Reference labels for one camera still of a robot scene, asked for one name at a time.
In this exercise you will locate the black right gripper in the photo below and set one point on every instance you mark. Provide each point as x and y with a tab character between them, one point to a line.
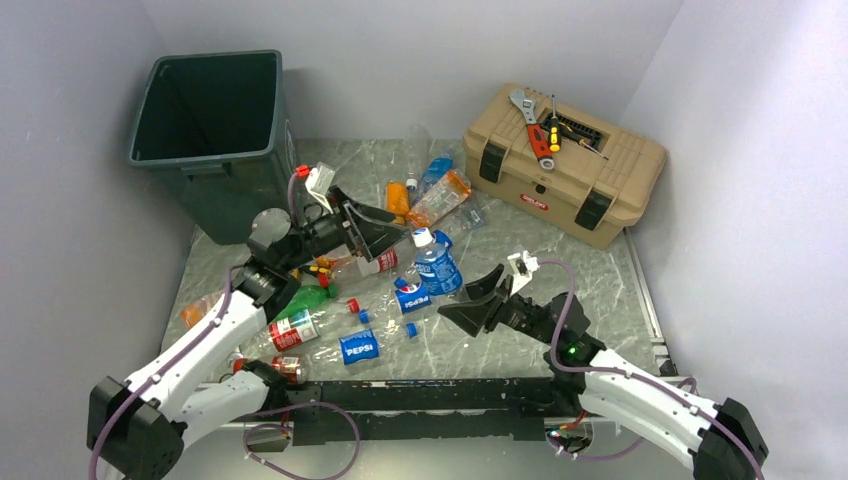
474	314

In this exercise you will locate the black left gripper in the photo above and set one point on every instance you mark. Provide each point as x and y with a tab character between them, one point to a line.
369	231

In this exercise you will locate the red label clear bottle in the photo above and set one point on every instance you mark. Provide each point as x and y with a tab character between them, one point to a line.
347	269

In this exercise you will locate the white-capped blue water bottle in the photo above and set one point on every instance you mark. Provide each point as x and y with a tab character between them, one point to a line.
435	265

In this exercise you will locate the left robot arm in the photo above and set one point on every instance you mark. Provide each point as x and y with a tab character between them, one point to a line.
138	428

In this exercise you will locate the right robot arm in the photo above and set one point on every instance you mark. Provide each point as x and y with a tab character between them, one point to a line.
715	440

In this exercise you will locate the dark green trash bin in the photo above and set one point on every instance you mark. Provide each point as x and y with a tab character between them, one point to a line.
214	130

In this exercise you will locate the small orange juice bottle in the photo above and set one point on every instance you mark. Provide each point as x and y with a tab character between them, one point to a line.
397	201

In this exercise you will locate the small screwdriver on table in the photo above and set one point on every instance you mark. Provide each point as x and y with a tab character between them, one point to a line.
314	270

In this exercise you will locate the crushed clear blue bottle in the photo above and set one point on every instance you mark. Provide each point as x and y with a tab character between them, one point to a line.
474	208

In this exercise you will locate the clear orange-label bottle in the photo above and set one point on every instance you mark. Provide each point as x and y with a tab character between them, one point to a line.
450	191

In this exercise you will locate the blue label water bottle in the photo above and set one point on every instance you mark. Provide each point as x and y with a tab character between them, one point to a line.
434	170

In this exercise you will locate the green plastic bottle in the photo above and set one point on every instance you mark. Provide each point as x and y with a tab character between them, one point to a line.
306	297

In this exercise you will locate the tall clear bottle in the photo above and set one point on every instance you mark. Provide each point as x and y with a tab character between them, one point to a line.
416	149

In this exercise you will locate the red label Coke bottle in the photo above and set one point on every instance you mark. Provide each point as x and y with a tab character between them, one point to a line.
287	332

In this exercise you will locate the crushed red soda can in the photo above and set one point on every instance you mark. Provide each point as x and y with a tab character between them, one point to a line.
294	367

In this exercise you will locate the tan plastic toolbox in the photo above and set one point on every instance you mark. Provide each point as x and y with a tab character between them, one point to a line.
603	177

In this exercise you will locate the yellow black screwdriver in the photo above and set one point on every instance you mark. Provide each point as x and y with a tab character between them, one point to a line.
554	137

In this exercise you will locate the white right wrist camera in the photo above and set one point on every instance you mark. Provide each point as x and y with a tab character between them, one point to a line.
523	266

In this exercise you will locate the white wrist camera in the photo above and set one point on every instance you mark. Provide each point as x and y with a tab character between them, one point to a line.
317	180
523	266

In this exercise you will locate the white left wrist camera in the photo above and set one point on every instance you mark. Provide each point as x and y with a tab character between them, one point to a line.
317	180

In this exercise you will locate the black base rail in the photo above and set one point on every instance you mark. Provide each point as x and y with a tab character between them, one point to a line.
520	408

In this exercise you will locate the red-handled adjustable wrench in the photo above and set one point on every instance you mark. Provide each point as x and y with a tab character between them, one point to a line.
537	137

